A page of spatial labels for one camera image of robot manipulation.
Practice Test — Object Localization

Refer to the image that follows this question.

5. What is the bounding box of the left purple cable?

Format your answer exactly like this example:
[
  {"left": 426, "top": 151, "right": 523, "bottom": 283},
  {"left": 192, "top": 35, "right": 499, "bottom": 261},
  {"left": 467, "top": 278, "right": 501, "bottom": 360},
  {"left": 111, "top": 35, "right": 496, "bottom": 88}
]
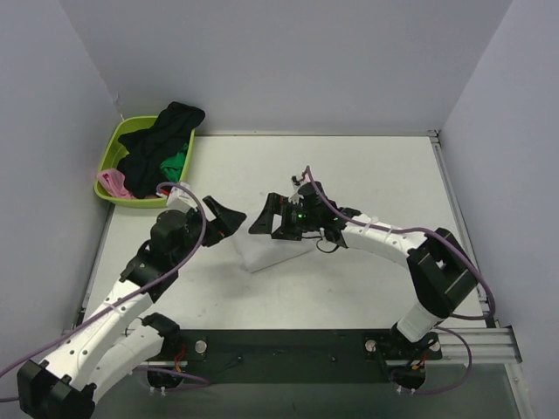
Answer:
[{"left": 0, "top": 182, "right": 209, "bottom": 402}]

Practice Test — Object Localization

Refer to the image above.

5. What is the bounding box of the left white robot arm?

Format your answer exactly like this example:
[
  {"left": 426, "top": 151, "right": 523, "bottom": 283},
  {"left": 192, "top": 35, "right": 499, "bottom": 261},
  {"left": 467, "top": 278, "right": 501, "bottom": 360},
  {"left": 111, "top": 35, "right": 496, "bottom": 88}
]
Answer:
[{"left": 17, "top": 196, "right": 246, "bottom": 418}]

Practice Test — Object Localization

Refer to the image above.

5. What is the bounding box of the black t shirt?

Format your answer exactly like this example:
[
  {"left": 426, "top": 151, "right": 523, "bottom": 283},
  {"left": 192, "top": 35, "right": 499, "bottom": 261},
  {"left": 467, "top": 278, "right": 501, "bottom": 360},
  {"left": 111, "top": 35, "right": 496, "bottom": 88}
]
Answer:
[{"left": 117, "top": 101, "right": 205, "bottom": 199}]

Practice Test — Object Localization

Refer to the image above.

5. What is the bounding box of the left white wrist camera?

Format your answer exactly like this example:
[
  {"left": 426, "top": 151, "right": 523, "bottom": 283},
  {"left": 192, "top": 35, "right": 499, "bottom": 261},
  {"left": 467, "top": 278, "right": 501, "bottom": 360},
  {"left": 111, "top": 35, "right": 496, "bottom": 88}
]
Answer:
[{"left": 166, "top": 187, "right": 197, "bottom": 213}]

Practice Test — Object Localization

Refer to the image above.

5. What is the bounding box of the purple cable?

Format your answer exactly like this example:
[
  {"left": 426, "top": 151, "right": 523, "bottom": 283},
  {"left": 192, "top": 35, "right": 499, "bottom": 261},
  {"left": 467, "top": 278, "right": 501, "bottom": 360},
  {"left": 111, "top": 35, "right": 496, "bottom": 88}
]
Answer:
[
  {"left": 304, "top": 164, "right": 497, "bottom": 396},
  {"left": 0, "top": 182, "right": 209, "bottom": 402}
]

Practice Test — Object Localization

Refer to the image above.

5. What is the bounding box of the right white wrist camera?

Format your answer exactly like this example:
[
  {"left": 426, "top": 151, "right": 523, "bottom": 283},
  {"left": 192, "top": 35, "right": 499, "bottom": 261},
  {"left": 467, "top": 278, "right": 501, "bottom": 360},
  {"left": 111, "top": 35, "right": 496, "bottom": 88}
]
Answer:
[{"left": 289, "top": 174, "right": 315, "bottom": 204}]

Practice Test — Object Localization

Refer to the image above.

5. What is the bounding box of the white t shirt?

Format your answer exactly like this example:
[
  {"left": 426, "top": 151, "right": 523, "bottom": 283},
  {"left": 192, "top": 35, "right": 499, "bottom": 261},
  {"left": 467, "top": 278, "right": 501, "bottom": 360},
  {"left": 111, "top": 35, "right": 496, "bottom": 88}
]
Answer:
[{"left": 232, "top": 231, "right": 314, "bottom": 273}]

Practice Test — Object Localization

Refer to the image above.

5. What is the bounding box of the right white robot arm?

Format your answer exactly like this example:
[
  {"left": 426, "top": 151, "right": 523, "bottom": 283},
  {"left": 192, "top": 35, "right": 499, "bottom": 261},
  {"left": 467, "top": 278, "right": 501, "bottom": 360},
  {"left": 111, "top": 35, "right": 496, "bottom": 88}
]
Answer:
[{"left": 249, "top": 176, "right": 478, "bottom": 344}]

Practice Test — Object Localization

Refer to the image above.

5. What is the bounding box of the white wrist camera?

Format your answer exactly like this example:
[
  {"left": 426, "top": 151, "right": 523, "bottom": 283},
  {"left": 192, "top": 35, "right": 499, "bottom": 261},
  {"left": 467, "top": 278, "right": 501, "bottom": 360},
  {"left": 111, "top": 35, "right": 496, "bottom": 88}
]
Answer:
[
  {"left": 166, "top": 187, "right": 197, "bottom": 213},
  {"left": 289, "top": 174, "right": 315, "bottom": 204}
]

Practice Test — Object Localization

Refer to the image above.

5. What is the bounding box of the green t shirt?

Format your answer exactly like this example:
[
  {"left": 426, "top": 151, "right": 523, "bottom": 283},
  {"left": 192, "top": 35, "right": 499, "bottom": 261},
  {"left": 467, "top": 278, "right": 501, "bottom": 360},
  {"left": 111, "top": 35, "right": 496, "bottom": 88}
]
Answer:
[{"left": 160, "top": 143, "right": 189, "bottom": 182}]

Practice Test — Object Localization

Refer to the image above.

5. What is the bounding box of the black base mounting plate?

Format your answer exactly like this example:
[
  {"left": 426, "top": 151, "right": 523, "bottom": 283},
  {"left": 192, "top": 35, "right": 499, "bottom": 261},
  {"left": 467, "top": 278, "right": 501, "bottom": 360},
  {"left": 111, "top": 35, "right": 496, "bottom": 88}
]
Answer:
[{"left": 145, "top": 329, "right": 442, "bottom": 386}]

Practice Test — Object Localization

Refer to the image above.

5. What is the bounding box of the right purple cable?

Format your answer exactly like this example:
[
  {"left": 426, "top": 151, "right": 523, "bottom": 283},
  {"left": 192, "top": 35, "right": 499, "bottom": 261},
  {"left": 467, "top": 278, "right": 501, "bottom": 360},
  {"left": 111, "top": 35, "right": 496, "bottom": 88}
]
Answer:
[{"left": 304, "top": 164, "right": 497, "bottom": 396}]

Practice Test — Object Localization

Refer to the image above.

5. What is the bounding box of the pink t shirt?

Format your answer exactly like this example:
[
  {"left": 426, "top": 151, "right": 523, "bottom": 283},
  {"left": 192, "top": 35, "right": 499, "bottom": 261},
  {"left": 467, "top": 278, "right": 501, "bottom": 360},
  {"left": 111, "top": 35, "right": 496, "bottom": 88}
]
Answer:
[{"left": 94, "top": 168, "right": 137, "bottom": 200}]

